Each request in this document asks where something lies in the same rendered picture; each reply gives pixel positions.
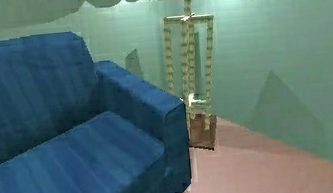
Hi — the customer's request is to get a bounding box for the blue sofa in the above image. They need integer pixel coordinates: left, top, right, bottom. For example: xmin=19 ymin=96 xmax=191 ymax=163
xmin=0 ymin=21 xmax=195 ymax=193

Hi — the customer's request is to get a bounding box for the beige wooden floor lamp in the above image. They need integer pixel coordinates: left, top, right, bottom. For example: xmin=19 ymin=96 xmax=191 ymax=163
xmin=155 ymin=0 xmax=235 ymax=154

